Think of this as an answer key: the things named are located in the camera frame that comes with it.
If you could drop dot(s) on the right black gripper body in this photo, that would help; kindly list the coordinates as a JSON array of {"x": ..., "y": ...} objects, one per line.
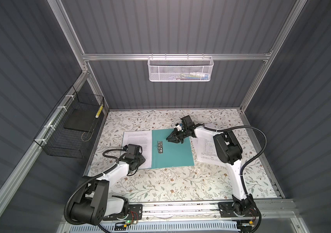
[{"x": 185, "y": 132}]

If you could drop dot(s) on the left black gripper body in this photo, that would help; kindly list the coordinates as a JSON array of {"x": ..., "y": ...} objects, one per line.
[{"x": 139, "y": 160}]

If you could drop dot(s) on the teal paper folder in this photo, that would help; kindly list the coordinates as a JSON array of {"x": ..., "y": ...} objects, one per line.
[{"x": 174, "y": 154}]

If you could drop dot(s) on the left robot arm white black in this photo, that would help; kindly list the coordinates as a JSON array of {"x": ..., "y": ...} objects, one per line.
[{"x": 92, "y": 202}]

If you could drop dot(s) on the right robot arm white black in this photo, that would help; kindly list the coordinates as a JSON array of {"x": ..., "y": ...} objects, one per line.
[{"x": 228, "y": 151}]

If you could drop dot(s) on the metal folder clip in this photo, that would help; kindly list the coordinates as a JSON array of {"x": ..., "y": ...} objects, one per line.
[{"x": 160, "y": 147}]

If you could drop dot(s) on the pens in white basket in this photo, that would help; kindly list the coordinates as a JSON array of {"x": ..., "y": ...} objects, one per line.
[{"x": 194, "y": 76}]

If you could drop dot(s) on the yellow marker pen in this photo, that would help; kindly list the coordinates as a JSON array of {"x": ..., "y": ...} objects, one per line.
[{"x": 99, "y": 111}]

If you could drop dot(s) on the floral table mat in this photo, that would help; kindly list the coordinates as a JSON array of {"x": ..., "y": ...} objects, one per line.
[{"x": 199, "y": 182}]

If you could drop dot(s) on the black flat pad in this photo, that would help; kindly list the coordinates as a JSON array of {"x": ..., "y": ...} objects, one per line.
[{"x": 82, "y": 121}]

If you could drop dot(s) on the white wire mesh basket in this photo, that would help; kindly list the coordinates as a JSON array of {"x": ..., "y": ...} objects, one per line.
[{"x": 161, "y": 68}]

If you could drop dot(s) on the black wire mesh basket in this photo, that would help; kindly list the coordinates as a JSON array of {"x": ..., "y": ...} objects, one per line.
[{"x": 60, "y": 142}]

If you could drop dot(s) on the white perforated cable tray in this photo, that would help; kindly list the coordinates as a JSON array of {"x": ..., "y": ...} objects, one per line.
[{"x": 161, "y": 227}]

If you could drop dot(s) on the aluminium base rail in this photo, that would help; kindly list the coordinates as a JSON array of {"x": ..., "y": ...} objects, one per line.
[{"x": 268, "y": 208}]

